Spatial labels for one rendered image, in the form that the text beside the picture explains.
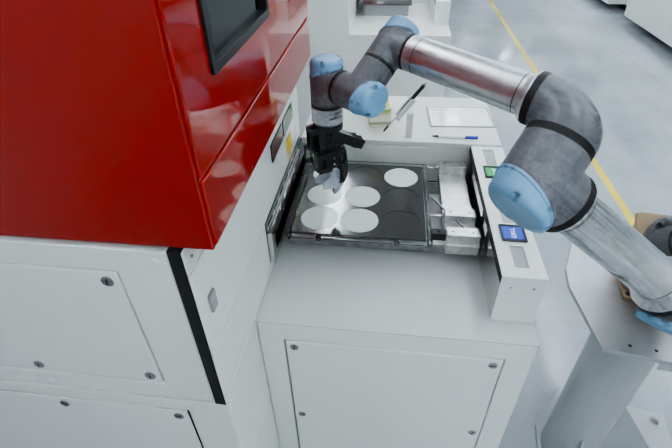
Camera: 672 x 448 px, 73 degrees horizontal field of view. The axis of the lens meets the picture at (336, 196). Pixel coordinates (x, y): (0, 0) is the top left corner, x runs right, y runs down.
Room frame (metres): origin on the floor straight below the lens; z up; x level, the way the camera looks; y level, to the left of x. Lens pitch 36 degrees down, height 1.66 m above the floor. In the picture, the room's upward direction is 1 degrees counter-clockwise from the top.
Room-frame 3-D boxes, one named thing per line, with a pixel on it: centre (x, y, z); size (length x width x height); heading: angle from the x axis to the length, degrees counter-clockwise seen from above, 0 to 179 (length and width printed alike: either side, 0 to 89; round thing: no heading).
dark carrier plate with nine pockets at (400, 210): (1.04, -0.08, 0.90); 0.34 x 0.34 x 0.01; 82
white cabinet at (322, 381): (1.10, -0.19, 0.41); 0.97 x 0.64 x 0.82; 172
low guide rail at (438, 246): (0.91, -0.12, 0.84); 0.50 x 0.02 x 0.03; 82
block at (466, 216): (0.94, -0.33, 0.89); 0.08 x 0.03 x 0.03; 82
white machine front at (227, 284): (0.88, 0.17, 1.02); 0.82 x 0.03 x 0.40; 172
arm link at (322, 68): (0.96, 0.01, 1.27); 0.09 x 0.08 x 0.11; 42
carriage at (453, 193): (1.02, -0.34, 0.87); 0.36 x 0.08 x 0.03; 172
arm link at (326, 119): (0.96, 0.01, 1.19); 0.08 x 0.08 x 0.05
